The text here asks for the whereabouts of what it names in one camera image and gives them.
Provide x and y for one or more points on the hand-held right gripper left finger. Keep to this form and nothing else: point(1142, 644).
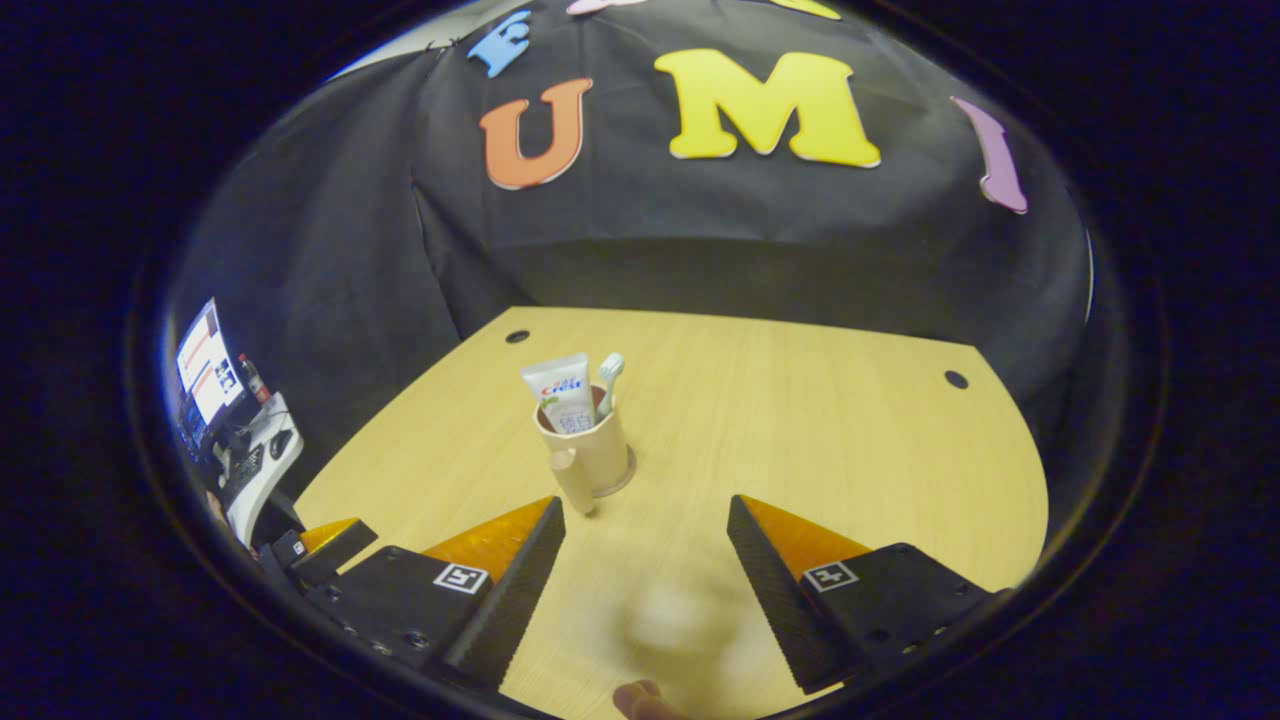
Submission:
point(515, 595)

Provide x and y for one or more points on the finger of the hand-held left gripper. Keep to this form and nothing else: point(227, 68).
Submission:
point(335, 550)

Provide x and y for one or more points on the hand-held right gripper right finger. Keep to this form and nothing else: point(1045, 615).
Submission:
point(775, 590)

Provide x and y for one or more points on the beige cup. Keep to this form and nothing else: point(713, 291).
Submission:
point(600, 455)

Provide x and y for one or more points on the white toothpaste tube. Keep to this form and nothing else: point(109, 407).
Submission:
point(562, 395)

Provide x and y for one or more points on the pale green toothbrush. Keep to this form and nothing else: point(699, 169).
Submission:
point(610, 380)

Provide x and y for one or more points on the wooden desktop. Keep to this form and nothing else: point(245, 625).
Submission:
point(800, 430)

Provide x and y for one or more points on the white side desk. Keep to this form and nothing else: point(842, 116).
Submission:
point(265, 480)

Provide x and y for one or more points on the black computer mouse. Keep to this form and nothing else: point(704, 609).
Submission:
point(281, 444)

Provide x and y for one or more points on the black keyboard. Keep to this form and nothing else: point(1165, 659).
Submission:
point(240, 472)

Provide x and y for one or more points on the red bottle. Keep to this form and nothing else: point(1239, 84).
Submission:
point(254, 380)

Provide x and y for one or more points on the computer monitor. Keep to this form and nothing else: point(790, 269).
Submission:
point(208, 365)

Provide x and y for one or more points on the black backdrop cloth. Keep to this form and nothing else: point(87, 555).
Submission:
point(700, 230)

